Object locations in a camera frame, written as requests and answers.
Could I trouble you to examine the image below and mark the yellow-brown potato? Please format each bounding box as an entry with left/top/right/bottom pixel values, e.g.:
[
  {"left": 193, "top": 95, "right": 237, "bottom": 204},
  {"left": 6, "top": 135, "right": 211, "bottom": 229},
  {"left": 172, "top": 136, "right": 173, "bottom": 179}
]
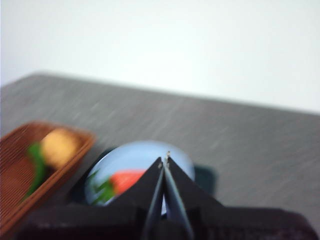
[{"left": 39, "top": 127, "right": 83, "bottom": 171}]

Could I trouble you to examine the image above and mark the green chili pepper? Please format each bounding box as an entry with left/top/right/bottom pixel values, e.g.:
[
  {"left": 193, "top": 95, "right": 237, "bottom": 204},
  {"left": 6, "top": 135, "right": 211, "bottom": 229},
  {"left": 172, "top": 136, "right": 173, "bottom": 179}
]
[{"left": 23, "top": 142, "right": 49, "bottom": 201}]

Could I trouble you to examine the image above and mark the brown wicker basket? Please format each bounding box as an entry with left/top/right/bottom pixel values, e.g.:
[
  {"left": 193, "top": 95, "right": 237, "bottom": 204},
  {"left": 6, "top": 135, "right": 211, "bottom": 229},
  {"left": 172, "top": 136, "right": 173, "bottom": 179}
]
[{"left": 0, "top": 120, "right": 97, "bottom": 238}]

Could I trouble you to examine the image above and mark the orange carrot with green leaves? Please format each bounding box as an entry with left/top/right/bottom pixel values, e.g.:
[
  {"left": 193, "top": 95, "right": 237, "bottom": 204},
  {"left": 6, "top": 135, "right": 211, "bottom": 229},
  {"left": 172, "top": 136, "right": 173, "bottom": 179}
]
[{"left": 87, "top": 169, "right": 149, "bottom": 205}]

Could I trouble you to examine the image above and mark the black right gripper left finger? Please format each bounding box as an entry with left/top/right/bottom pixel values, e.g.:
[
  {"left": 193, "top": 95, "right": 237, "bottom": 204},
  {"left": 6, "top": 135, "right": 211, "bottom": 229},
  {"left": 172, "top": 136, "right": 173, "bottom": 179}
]
[{"left": 14, "top": 156, "right": 165, "bottom": 240}]

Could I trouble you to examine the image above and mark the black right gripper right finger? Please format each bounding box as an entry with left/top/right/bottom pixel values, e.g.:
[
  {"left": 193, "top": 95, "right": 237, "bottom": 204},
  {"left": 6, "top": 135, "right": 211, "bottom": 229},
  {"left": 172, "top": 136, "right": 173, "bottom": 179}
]
[{"left": 163, "top": 150, "right": 318, "bottom": 240}]

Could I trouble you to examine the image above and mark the blue round plate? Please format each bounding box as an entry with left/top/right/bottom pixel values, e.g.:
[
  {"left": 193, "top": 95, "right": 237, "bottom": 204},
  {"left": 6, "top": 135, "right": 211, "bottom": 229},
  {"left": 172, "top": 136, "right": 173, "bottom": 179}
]
[{"left": 83, "top": 139, "right": 196, "bottom": 216}]

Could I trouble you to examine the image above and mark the black flat tray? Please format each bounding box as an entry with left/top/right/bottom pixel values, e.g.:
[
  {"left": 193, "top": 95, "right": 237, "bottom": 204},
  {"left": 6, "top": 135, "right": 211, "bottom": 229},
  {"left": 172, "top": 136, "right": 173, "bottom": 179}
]
[{"left": 67, "top": 147, "right": 219, "bottom": 208}]

